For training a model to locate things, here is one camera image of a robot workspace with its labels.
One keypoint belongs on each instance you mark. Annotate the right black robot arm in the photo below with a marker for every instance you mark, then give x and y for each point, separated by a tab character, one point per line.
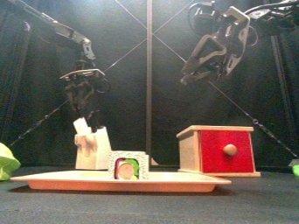
277	14

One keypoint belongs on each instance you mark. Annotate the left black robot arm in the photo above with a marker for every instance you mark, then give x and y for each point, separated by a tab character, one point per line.
66	32

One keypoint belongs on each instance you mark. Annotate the wooden knife holder block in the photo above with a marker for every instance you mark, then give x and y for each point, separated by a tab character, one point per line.
94	151

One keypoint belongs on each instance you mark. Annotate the toy sushi roll piece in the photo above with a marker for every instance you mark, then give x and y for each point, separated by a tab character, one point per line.
128	166

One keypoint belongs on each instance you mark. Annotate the wooden box red drawer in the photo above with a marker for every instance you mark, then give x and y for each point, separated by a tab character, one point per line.
224	151

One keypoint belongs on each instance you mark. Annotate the large green crumpled toy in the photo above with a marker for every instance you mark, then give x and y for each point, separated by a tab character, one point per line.
7	163

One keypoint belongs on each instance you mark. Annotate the pink plastic tray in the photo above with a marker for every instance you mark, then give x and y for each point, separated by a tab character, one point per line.
176	182

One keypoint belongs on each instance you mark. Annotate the small green toy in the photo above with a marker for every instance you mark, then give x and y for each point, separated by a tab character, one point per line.
297	172

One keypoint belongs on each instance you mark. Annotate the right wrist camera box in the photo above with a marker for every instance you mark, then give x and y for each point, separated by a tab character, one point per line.
205	19

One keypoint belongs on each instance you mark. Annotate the vertical metal frame pole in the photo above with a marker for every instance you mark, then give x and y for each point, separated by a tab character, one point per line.
149	87

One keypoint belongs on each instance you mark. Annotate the black side frame post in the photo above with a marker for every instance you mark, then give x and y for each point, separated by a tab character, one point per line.
281	87

